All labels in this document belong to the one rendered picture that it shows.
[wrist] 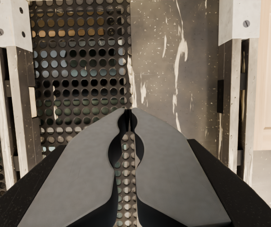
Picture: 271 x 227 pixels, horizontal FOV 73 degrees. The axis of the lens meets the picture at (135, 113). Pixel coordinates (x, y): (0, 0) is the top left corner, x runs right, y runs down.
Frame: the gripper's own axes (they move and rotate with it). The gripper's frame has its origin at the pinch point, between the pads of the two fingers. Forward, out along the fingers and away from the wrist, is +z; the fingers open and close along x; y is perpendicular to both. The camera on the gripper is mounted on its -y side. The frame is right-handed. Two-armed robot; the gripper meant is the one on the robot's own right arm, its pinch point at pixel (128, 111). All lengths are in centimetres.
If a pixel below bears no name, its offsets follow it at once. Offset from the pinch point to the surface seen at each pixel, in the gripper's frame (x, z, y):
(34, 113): -27.1, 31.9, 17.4
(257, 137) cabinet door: 32.3, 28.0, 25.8
